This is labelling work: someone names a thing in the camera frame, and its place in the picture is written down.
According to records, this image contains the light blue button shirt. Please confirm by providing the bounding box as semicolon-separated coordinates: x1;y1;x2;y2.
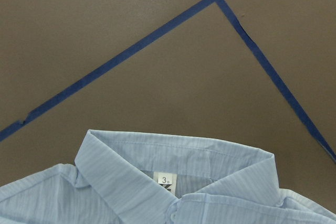
1;130;335;223

